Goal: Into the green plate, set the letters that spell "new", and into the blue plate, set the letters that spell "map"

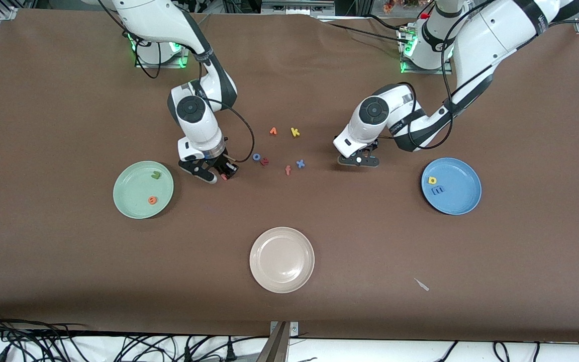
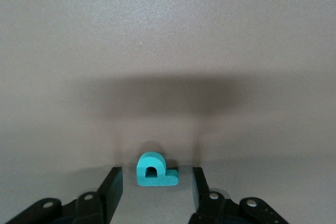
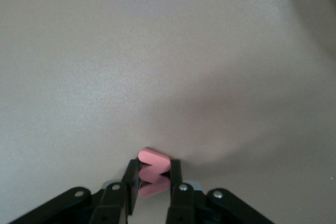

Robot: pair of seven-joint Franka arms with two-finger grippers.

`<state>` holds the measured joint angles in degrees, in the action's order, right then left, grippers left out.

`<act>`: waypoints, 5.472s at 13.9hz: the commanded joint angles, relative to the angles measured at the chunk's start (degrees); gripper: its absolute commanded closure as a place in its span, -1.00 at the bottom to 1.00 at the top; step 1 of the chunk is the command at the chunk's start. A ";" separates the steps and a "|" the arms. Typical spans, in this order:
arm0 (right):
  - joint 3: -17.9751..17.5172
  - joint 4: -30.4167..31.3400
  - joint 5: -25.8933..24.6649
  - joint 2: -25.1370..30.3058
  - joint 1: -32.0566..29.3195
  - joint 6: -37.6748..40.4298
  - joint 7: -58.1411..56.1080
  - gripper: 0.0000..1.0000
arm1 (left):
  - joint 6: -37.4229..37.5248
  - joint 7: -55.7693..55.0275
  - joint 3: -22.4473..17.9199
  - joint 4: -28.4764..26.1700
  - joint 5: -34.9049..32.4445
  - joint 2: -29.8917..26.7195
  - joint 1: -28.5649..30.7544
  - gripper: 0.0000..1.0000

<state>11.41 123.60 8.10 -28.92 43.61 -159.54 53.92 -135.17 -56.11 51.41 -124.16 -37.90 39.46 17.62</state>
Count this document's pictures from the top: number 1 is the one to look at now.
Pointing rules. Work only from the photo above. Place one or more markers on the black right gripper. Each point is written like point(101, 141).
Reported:
point(219, 163)

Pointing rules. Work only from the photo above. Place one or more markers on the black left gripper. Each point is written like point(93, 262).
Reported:
point(375, 146)

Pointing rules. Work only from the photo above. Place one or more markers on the green foam letter u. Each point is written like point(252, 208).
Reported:
point(155, 176)

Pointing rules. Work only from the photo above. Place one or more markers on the blue foam letter m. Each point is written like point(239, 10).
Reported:
point(438, 191)

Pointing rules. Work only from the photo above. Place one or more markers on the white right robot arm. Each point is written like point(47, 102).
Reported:
point(194, 120)

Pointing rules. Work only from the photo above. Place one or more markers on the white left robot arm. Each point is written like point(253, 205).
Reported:
point(490, 30)

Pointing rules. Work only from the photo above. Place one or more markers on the light green plate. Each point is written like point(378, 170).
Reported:
point(136, 193)

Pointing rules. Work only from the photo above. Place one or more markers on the blue plate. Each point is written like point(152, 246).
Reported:
point(458, 193)

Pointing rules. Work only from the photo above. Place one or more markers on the beige plate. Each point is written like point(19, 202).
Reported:
point(282, 260)

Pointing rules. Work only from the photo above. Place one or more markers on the orange dried flowers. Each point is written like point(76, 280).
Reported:
point(389, 6)

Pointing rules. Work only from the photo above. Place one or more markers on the small white tape scrap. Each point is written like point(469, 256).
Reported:
point(421, 284)

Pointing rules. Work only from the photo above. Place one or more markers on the brown table cover sheet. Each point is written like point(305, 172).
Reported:
point(68, 261)

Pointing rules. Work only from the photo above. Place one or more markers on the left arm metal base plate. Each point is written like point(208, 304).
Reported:
point(420, 71)

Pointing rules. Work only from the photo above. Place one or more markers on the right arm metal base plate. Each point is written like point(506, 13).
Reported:
point(179, 63)

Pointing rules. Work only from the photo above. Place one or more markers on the aluminium frame crossbar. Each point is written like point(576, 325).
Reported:
point(297, 7)

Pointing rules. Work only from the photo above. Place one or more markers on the silver table edge bracket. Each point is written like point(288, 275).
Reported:
point(293, 328)

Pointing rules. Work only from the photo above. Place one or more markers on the grey metal post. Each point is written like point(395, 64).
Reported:
point(274, 349)

